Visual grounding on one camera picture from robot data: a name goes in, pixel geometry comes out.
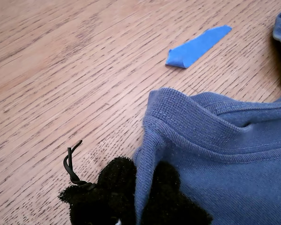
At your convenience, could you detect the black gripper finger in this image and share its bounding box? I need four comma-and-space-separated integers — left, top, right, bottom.
140, 161, 214, 225
58, 157, 138, 225

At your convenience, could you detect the blue printed T-shirt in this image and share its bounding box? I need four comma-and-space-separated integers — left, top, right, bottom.
132, 9, 281, 225

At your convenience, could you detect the short blue tape piece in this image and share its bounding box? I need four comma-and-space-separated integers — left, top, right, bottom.
165, 25, 232, 69

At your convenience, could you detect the black twist tie wire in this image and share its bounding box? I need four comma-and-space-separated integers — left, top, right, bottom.
63, 140, 97, 191

